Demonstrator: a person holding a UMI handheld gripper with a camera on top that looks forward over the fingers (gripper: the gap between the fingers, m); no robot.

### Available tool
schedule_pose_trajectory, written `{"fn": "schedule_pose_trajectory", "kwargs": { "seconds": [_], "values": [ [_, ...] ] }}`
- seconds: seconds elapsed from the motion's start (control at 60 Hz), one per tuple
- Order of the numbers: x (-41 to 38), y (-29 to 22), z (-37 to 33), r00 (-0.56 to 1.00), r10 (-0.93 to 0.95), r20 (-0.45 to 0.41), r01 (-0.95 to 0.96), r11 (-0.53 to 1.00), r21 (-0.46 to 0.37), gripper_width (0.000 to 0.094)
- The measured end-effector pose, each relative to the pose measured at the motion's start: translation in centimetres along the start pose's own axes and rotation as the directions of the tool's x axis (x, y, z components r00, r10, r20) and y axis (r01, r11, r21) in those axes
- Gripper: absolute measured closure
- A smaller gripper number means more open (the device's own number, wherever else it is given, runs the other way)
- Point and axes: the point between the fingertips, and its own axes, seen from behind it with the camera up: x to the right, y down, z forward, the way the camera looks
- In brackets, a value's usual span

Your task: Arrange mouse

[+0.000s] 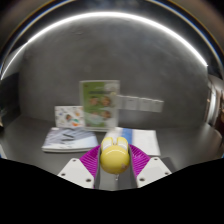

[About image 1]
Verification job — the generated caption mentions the yellow computer mouse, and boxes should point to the yellow computer mouse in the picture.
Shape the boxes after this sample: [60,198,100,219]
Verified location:
[99,136,131,181]

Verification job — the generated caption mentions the small colourful printed card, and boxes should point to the small colourful printed card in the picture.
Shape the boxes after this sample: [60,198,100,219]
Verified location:
[54,105,86,130]

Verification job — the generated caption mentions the grey patterned book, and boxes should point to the grey patterned book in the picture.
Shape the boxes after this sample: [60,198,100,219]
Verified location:
[41,126,100,154]

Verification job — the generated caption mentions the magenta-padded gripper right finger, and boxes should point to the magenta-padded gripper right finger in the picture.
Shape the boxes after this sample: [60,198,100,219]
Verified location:
[129,143,173,189]

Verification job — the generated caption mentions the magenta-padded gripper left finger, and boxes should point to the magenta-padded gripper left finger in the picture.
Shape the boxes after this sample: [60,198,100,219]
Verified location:
[57,144,102,190]

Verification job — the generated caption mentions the white book with blue band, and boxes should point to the white book with blue band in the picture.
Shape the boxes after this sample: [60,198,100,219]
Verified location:
[105,126,162,157]

